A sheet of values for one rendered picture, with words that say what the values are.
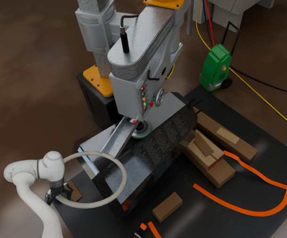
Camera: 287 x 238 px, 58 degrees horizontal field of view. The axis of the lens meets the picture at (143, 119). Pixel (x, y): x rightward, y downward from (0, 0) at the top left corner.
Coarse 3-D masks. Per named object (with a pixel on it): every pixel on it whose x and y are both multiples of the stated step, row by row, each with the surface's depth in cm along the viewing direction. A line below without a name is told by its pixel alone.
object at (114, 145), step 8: (120, 128) 202; (128, 128) 202; (112, 136) 194; (120, 136) 197; (128, 136) 193; (104, 144) 189; (112, 144) 193; (120, 144) 193; (104, 152) 190; (112, 152) 189; (120, 152) 188
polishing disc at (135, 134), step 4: (132, 120) 230; (144, 120) 229; (148, 120) 229; (144, 124) 227; (148, 124) 226; (144, 128) 224; (148, 128) 224; (136, 132) 222; (140, 132) 222; (144, 132) 222; (148, 132) 221; (136, 136) 220; (140, 136) 219
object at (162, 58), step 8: (176, 32) 206; (168, 40) 196; (160, 48) 197; (168, 48) 200; (160, 56) 197; (168, 56) 206; (176, 56) 226; (152, 64) 196; (160, 64) 197; (168, 64) 213; (152, 72) 191; (160, 72) 201; (168, 72) 220; (152, 80) 190; (160, 80) 207; (152, 88) 196
